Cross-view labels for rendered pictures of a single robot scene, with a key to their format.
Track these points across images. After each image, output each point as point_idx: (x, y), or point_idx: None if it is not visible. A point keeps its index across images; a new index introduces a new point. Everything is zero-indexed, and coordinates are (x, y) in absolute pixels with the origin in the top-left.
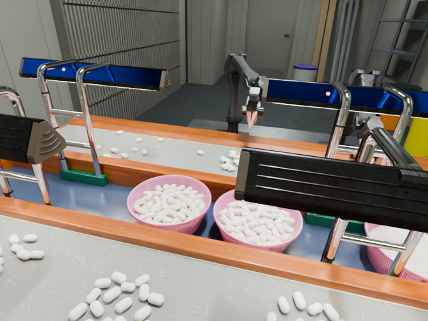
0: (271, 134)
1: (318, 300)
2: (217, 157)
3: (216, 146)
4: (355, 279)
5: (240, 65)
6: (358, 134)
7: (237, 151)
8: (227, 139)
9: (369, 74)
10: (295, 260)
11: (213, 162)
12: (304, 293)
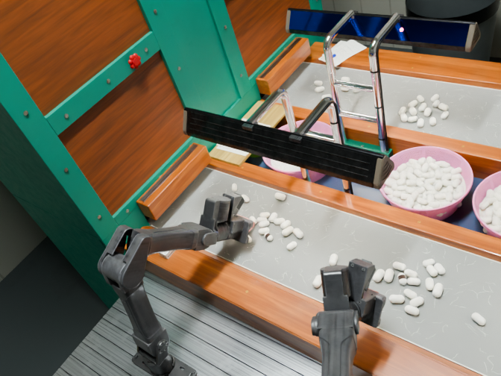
0: None
1: (405, 126)
2: (445, 306)
3: (438, 350)
4: (374, 126)
5: (348, 362)
6: (222, 232)
7: (399, 322)
8: (413, 352)
9: (136, 230)
10: (410, 137)
11: (455, 292)
12: (413, 129)
